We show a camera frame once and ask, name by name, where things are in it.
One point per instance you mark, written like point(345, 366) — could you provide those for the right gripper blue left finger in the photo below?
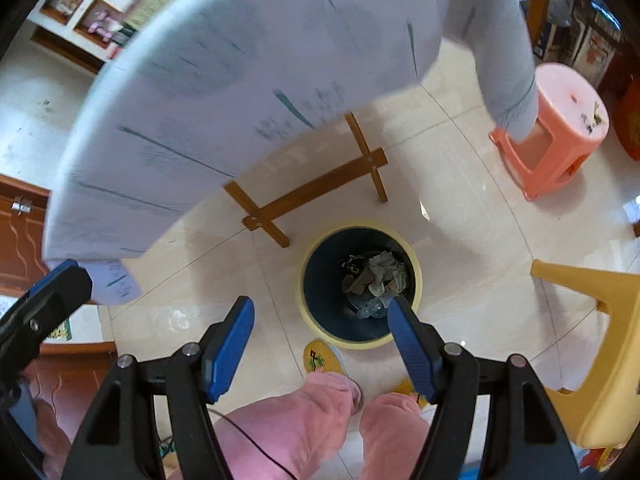
point(225, 348)

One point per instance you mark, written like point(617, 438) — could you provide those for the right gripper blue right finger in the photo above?
point(418, 344)

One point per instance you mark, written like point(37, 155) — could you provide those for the yellow rimmed trash bin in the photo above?
point(349, 279)

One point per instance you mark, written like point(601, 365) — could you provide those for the brown wooden door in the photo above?
point(23, 207)

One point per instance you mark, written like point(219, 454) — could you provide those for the pink trouser right leg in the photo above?
point(393, 433)

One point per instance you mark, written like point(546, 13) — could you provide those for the pink trouser leg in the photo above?
point(282, 437)
point(393, 433)

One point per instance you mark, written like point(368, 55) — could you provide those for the yellow slipper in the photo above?
point(327, 383)

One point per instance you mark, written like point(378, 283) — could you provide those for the pink trouser left leg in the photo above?
point(282, 437)

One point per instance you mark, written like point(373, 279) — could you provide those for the yellow plastic chair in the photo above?
point(604, 411)

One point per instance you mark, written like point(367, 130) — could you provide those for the teal white patterned tablecloth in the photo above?
point(208, 88)

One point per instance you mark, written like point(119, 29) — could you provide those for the pink plastic stool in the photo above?
point(572, 123)

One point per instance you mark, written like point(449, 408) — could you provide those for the wooden table leg frame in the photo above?
point(367, 164)

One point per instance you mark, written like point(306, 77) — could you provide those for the white wall shelf unit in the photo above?
point(86, 24)

